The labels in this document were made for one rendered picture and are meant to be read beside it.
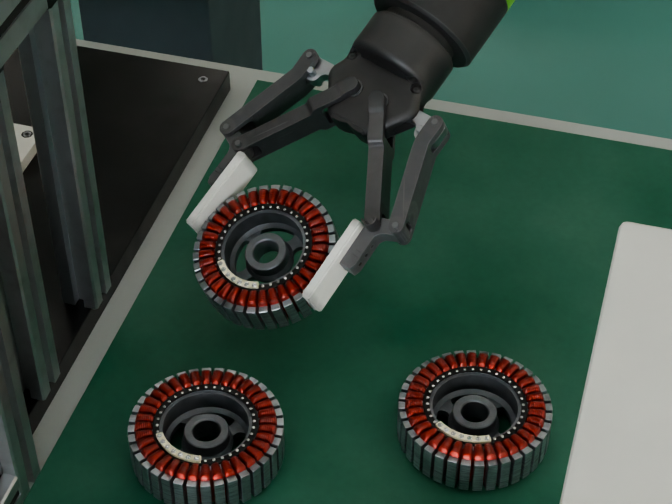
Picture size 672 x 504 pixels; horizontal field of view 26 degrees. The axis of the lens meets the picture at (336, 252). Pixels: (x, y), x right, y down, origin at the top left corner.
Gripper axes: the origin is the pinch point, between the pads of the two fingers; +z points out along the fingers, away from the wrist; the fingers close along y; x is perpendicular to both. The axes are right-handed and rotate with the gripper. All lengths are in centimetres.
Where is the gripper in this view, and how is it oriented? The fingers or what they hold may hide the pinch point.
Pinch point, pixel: (266, 246)
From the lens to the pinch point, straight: 111.0
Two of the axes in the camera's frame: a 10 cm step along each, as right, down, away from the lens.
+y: -7.6, -4.6, 4.5
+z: -5.7, 8.1, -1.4
